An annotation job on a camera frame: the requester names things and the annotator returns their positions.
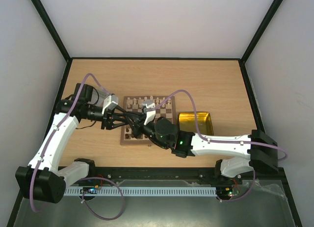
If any wooden chess board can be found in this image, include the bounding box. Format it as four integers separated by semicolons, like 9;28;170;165
120;96;179;147

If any gold tin with pieces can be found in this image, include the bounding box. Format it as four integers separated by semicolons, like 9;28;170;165
177;111;214;137

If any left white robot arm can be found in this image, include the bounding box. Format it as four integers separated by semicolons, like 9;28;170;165
15;83;146;203

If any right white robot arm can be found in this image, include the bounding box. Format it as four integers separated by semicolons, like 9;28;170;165
140;117;278;184

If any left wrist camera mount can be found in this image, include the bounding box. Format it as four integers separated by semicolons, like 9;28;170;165
102;94;118;115

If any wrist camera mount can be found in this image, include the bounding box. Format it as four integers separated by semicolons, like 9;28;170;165
102;94;118;115
141;100;156;126

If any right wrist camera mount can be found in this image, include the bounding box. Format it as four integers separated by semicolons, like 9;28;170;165
141;100;156;126

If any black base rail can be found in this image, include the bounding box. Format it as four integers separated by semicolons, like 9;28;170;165
58;166;285;186

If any white slotted cable duct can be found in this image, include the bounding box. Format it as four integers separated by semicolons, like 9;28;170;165
64;186;216;197

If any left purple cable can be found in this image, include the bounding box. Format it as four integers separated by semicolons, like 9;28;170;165
29;73;126;219

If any purple cable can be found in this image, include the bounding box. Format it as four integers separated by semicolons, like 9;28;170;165
29;73;126;219
152;89;288;203

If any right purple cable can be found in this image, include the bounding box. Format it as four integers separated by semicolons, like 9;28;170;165
152;89;288;203

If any black enclosure frame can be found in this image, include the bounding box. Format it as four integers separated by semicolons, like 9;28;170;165
7;0;302;227

